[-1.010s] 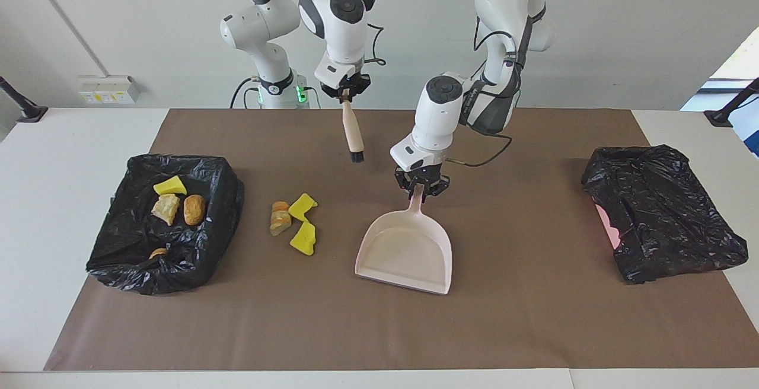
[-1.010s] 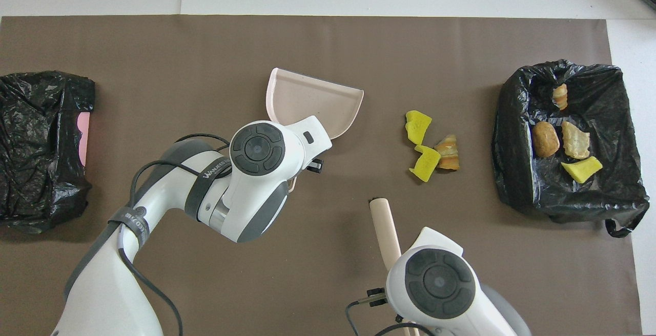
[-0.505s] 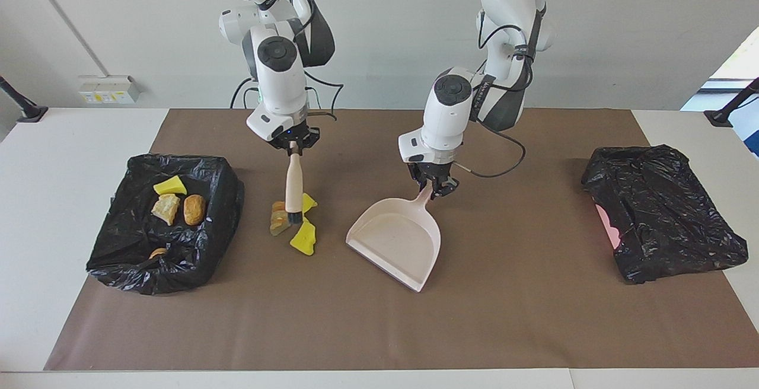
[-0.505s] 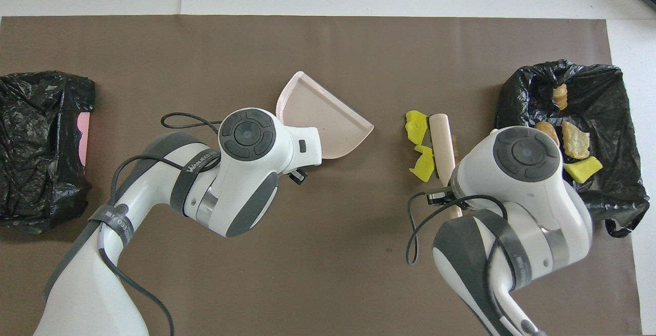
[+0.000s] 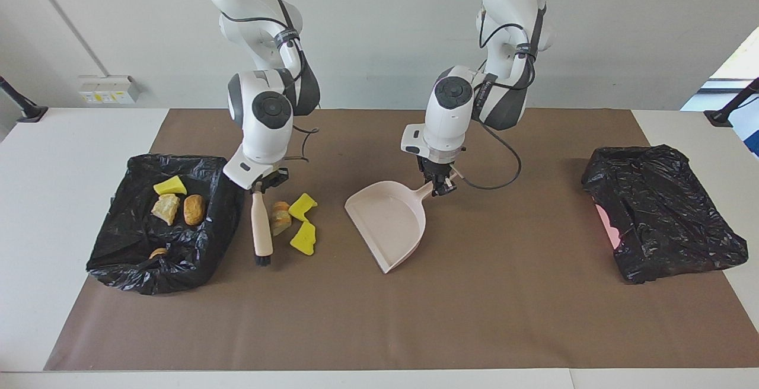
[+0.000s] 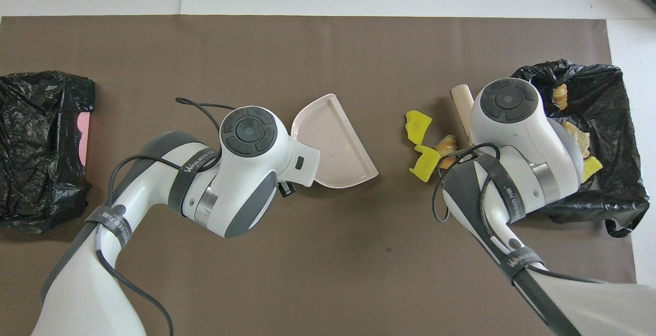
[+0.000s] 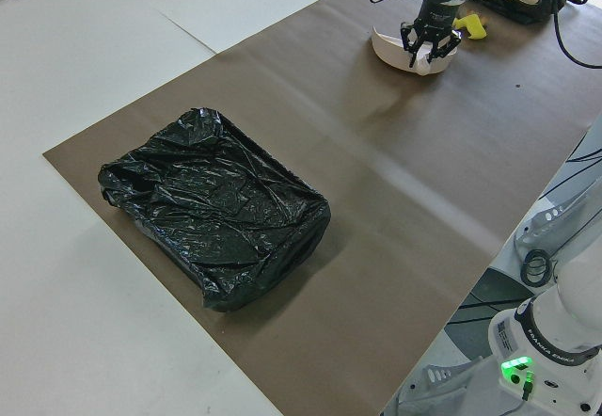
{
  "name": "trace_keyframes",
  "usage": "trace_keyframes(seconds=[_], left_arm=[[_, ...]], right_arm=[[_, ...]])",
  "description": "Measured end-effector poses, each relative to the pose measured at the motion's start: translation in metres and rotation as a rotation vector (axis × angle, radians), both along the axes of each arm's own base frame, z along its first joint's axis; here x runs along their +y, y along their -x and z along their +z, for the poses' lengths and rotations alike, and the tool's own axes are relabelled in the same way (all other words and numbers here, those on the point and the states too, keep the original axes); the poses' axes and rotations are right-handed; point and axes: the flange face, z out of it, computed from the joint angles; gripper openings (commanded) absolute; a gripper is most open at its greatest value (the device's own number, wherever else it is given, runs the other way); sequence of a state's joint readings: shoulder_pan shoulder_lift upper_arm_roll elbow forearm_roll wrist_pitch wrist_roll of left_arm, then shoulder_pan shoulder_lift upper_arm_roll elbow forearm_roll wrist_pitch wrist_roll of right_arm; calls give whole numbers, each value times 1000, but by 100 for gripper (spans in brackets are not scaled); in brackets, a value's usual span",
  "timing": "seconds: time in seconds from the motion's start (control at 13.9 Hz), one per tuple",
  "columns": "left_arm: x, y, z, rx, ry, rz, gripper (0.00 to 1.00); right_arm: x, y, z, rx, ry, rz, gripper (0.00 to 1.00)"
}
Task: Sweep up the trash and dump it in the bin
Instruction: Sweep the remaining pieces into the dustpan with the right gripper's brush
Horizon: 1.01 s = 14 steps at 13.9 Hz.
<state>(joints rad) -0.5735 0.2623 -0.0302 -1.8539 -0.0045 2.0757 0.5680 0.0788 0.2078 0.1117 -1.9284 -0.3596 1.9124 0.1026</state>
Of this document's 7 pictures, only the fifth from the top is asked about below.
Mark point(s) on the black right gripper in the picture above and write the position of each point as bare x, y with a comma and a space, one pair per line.
277, 175

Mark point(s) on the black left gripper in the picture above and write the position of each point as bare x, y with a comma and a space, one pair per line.
436, 166

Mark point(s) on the beige hand brush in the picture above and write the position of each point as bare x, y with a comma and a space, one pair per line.
261, 223

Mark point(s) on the yellow sponge piece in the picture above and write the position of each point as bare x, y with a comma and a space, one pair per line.
304, 241
170, 187
302, 206

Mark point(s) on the beige plastic dustpan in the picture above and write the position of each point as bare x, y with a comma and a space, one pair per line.
388, 223

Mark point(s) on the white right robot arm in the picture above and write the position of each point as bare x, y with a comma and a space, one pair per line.
261, 134

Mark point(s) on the black plastic trash bag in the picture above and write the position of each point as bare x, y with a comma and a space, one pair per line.
664, 211
118, 229

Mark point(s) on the pink plastic bin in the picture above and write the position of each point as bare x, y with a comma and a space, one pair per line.
606, 223

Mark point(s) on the small orange croissant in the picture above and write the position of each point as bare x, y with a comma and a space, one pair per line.
158, 252

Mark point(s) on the brown table mat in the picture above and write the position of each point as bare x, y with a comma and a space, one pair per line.
504, 318

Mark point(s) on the black clamp stand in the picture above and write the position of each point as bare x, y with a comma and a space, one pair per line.
29, 111
720, 117

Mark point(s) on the white wall socket box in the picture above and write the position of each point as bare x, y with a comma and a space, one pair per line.
109, 89

